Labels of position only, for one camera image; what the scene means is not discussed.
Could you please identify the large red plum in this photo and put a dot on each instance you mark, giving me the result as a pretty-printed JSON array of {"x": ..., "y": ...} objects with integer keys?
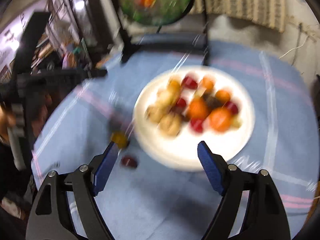
[{"x": 189, "y": 82}]

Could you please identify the white oval plate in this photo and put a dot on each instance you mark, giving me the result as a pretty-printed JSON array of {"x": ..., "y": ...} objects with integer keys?
[{"x": 179, "y": 109}]

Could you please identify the person left hand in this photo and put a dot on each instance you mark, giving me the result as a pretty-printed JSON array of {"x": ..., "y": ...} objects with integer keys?
[{"x": 7, "y": 120}]

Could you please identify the large red apple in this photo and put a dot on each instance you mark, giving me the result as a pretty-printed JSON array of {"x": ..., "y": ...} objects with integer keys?
[{"x": 232, "y": 107}]

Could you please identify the pale round fruit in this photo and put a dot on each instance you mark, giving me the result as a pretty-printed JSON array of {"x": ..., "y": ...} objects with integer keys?
[{"x": 166, "y": 98}]

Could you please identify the dark mangosteen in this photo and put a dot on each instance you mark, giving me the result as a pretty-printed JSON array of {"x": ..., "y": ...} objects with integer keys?
[
  {"x": 211, "y": 102},
  {"x": 129, "y": 161}
]

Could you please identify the red cherry tomato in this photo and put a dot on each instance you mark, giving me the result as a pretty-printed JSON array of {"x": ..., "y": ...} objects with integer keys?
[{"x": 196, "y": 125}]

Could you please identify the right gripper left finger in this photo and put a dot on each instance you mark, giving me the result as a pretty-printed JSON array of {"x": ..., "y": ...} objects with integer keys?
[{"x": 50, "y": 216}]

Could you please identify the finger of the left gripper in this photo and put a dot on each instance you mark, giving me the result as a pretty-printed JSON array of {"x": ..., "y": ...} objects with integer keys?
[{"x": 91, "y": 73}]

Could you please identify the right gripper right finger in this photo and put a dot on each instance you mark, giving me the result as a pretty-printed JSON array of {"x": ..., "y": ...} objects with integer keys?
[{"x": 265, "y": 216}]

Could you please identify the mandarin orange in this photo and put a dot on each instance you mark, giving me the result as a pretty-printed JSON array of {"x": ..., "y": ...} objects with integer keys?
[{"x": 197, "y": 109}]

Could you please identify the orange tomato left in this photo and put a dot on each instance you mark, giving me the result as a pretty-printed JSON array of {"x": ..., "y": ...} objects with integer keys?
[{"x": 120, "y": 139}]

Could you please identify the small mandarin on plate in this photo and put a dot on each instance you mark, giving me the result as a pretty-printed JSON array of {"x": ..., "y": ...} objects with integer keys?
[{"x": 223, "y": 95}]

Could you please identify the dark wooden cabinet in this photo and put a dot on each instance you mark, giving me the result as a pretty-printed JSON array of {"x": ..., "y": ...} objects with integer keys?
[{"x": 92, "y": 18}]

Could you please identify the orange persimmon fruit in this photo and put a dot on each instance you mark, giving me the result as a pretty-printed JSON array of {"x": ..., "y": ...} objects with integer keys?
[{"x": 207, "y": 83}]

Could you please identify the small red tomato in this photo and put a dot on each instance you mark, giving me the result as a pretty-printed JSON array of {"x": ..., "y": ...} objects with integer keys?
[{"x": 181, "y": 103}]

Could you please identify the small tan longan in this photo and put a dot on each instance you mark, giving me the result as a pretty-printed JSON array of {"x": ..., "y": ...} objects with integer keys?
[{"x": 236, "y": 122}]

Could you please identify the big orange fruit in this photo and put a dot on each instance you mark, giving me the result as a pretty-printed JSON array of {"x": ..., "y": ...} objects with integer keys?
[{"x": 220, "y": 119}]

